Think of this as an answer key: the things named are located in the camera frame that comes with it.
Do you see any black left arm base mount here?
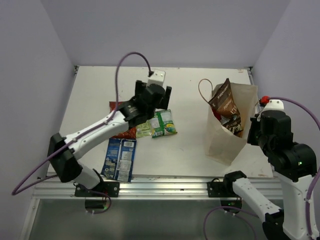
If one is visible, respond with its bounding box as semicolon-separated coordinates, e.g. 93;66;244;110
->
73;181;120;198

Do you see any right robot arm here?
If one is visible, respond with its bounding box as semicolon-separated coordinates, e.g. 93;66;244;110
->
222;110;320;240

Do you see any green snack bag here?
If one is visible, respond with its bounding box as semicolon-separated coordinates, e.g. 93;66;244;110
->
149;109;178;139

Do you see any small light green packet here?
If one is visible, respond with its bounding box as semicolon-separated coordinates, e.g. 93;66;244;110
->
135;120;152;138

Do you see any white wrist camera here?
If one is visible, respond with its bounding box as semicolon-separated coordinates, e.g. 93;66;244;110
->
259;96;285;111
147;69;166;87

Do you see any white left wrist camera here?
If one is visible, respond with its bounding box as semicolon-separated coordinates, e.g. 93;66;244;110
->
147;69;166;87

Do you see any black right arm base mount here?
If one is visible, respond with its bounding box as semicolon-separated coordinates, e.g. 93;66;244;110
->
206;178;239;198

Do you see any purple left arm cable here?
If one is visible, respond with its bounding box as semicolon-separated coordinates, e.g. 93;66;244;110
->
11;51;153;216

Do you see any brown Kettle chips bag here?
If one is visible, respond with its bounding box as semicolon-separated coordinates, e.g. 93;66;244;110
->
208;78;243;136

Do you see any pink snack bag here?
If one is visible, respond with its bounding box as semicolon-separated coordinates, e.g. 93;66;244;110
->
211;107;222;122

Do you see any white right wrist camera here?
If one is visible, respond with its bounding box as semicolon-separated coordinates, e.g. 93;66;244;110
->
259;96;285;111

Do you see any red Doritos chip bag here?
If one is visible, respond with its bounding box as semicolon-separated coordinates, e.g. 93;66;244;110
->
109;101;137;140

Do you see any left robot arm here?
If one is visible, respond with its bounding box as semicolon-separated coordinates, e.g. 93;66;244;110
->
47;80;172;197

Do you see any blue cookie packet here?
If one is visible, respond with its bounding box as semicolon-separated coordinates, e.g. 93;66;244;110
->
101;138;137;183

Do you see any white paper bag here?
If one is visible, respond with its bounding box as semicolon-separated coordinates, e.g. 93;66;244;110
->
203;82;258;165

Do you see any aluminium table frame rail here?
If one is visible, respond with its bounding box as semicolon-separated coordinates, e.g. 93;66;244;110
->
19;65;308;240

